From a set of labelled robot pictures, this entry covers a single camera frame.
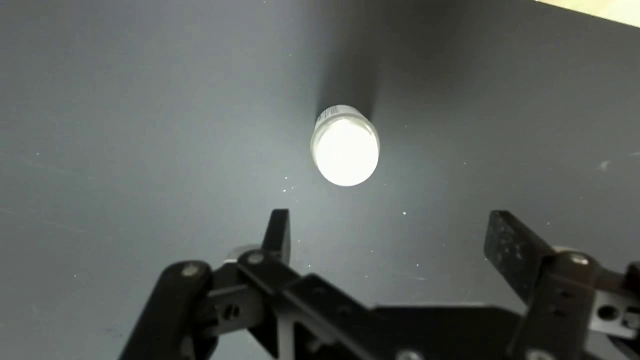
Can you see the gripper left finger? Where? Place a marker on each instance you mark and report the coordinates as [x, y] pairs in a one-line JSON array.
[[260, 285]]

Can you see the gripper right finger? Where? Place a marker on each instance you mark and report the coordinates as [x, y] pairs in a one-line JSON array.
[[555, 295]]

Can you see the white medicine bottle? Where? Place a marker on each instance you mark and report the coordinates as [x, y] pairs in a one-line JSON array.
[[345, 147]]

